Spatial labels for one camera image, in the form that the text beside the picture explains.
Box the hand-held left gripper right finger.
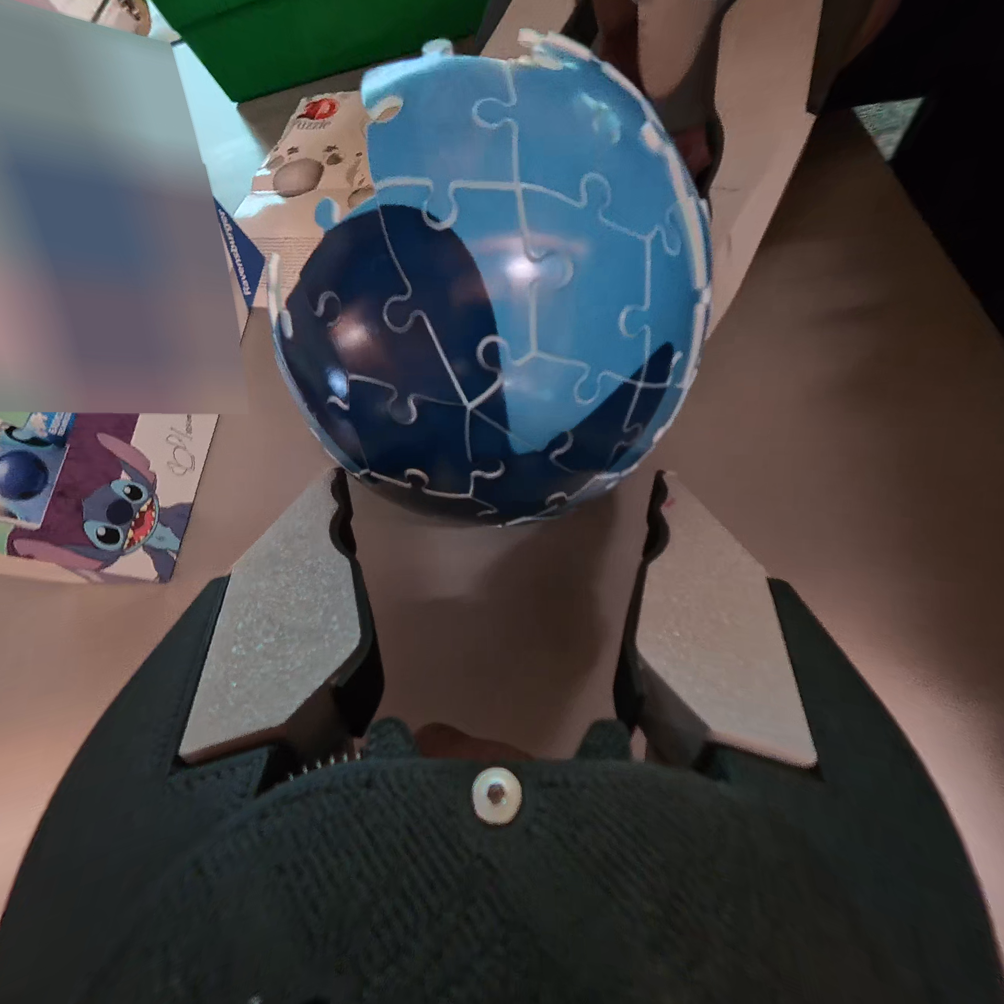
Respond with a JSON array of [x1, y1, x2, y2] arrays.
[[612, 469, 818, 770]]

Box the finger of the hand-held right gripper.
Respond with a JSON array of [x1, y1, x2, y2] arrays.
[[477, 0, 581, 60], [702, 0, 825, 316]]

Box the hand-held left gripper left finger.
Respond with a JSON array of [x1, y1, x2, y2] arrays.
[[178, 468, 385, 762]]

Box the blue puzzle ball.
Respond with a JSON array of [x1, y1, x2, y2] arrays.
[[267, 30, 715, 527]]

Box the green printed puzzle box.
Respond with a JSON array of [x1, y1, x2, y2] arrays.
[[0, 196, 266, 585]]

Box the person's left hand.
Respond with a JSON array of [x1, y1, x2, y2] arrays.
[[413, 722, 536, 760]]

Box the green plastic bin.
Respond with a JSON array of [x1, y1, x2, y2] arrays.
[[149, 0, 491, 103]]

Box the white instruction sheet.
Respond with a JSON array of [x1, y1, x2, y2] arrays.
[[235, 94, 378, 236]]

